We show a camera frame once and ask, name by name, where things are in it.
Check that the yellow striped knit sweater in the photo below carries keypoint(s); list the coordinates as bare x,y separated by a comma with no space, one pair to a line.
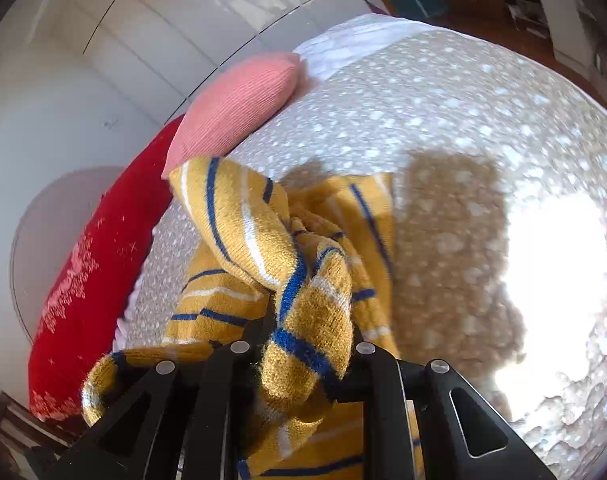
320,260

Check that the white pink bed sheet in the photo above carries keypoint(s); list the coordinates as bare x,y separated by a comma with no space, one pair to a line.
324,55

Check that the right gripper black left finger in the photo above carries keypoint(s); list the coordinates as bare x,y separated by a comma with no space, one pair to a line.
182,421

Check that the red knit pillow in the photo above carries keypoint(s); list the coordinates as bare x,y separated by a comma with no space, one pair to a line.
80,314

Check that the beige heart-pattern blanket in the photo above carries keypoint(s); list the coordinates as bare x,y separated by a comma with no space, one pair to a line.
499,171

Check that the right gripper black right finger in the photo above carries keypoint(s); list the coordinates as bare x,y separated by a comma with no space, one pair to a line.
461,435

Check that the pink ribbed cushion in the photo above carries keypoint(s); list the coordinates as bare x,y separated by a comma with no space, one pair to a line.
236,104

